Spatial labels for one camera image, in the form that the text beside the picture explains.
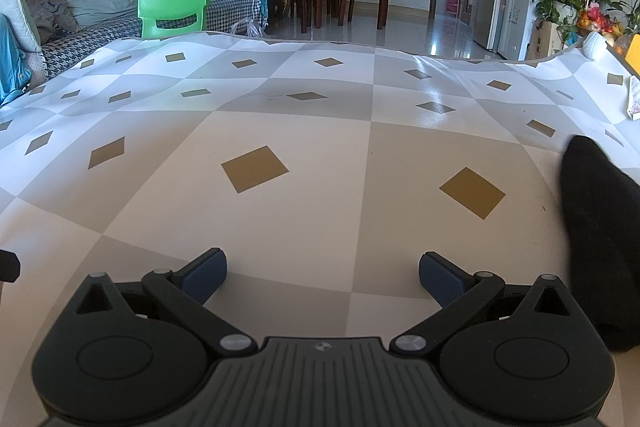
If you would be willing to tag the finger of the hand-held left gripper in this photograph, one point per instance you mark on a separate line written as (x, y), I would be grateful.
(9, 267)

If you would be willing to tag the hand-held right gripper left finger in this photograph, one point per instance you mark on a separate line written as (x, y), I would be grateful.
(205, 274)

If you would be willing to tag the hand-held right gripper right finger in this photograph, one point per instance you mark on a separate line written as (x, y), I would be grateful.
(442, 277)

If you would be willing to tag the black white-striped t-shirt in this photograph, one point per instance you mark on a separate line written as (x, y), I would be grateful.
(605, 232)

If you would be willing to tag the grey white checkered tablecloth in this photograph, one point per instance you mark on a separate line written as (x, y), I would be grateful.
(300, 207)

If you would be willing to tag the blue printed garment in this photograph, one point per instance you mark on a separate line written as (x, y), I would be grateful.
(12, 62)

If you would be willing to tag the houndstooth sofa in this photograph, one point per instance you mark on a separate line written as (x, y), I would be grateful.
(90, 42)

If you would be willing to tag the clear plastic bag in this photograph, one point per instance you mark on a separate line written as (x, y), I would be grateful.
(250, 29)

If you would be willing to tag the grey crumpled cloth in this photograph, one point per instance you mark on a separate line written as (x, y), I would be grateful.
(47, 17)

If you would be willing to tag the white pillow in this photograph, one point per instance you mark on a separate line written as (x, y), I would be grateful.
(17, 12)

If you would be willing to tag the cardboard box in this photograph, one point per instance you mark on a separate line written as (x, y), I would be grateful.
(545, 39)

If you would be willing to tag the white box with red print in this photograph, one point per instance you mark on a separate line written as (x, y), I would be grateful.
(635, 99)

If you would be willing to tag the small white object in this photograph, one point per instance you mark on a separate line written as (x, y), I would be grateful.
(595, 44)

